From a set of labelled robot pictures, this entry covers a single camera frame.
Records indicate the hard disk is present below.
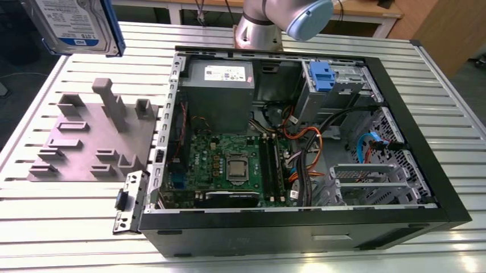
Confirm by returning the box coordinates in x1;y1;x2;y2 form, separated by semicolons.
29;0;126;57

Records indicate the metal disk bay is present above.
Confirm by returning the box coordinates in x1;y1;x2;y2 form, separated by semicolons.
329;163;436;207

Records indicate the silver CPU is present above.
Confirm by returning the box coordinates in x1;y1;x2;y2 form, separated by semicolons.
228;160;250;177

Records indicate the grey power supply unit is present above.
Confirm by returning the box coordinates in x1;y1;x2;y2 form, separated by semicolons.
178;59;257;135

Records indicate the black RAM slot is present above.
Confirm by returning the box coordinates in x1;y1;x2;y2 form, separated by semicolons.
270;133;286;202
261;133;278;202

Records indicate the green motherboard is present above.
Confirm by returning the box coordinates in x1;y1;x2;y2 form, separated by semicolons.
162;133;297;209

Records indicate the CPU socket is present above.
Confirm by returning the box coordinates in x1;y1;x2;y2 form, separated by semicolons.
224;152;254;187

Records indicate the black graphics card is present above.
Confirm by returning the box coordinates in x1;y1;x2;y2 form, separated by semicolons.
193;190;262;209

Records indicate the grey metal drive cage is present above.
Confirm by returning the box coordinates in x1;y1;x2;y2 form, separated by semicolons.
296;59;384;126

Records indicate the blue drive latch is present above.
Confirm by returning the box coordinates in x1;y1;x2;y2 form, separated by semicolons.
309;61;338;92

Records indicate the black PC case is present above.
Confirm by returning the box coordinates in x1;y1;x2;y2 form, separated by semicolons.
139;44;475;258

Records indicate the grey parts rack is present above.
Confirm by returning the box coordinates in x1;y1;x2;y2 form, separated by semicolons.
29;78;161;183

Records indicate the wooden cabinet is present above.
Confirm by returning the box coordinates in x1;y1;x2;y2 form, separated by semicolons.
386;0;486;77

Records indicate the black chair base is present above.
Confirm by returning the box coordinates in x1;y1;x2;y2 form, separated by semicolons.
471;49;486;69

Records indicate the orange wire loop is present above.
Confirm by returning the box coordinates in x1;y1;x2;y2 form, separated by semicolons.
284;126;325;156

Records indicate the orange wire bundle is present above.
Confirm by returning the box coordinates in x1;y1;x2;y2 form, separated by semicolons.
289;169;326;183

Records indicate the black cable bundle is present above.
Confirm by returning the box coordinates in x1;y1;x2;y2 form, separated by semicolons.
296;105;381;207

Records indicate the blue wire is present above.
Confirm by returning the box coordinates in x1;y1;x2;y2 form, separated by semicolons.
356;131;385;165

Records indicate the metal expansion slot bracket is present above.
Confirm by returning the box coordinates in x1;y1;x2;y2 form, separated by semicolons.
113;169;151;235

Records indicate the blue bracket clip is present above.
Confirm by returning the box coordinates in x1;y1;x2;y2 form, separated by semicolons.
115;188;131;212

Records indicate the black disk power wire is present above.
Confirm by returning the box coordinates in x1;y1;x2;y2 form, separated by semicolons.
370;139;411;153

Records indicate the wooden desk white frame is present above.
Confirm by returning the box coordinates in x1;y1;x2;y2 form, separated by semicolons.
113;0;404;39

